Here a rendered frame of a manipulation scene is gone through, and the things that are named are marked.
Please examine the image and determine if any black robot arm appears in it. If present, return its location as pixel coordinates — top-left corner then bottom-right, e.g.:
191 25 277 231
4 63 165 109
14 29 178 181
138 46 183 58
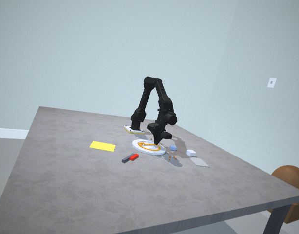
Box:
130 76 177 132

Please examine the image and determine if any light blue cube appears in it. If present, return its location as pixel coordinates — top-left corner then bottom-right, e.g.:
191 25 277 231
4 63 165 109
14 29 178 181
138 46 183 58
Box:
170 145 176 151

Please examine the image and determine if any white block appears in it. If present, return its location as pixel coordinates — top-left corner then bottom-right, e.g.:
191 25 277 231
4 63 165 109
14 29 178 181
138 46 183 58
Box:
186 150 196 156

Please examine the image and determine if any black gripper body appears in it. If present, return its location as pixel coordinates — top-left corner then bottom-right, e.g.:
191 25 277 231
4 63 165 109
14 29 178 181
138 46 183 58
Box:
154 119 172 139

